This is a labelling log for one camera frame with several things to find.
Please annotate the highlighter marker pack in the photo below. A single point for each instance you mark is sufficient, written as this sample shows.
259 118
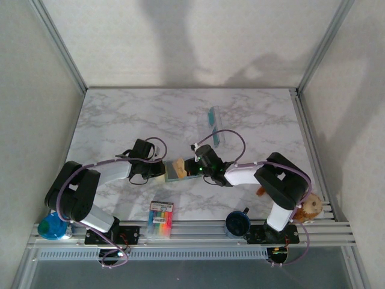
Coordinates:
159 216

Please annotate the blue round container green lid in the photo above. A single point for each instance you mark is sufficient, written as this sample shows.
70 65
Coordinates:
51 227

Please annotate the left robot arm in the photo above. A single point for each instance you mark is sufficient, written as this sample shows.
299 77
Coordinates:
75 195

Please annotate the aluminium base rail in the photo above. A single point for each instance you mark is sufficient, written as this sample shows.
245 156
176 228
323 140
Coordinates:
204 233

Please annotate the teal VIP credit card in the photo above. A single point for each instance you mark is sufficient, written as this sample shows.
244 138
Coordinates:
216 139

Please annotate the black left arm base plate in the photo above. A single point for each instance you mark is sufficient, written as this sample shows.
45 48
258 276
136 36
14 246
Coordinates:
132 234

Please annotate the aluminium frame post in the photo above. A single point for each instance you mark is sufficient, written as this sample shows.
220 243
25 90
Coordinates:
61 48
324 45

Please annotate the brown plush toy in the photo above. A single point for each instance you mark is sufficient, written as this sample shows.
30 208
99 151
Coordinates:
312 207

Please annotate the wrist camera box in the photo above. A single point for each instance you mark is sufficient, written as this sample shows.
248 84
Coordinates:
142 149
206 153

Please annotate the clear acrylic card stand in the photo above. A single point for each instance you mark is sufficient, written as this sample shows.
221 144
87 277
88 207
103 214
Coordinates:
222 132

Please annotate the aluminium side rail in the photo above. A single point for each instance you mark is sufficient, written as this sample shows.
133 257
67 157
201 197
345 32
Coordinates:
301 120

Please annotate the gold credit card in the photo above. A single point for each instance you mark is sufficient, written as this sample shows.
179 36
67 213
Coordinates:
179 168

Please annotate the dark blue mug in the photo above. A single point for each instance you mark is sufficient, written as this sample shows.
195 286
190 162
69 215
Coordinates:
237 224

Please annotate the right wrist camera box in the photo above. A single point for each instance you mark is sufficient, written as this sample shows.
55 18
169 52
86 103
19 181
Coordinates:
206 153

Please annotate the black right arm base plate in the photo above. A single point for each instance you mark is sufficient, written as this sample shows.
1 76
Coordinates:
255 234

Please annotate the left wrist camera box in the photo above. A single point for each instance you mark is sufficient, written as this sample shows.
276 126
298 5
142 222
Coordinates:
142 149

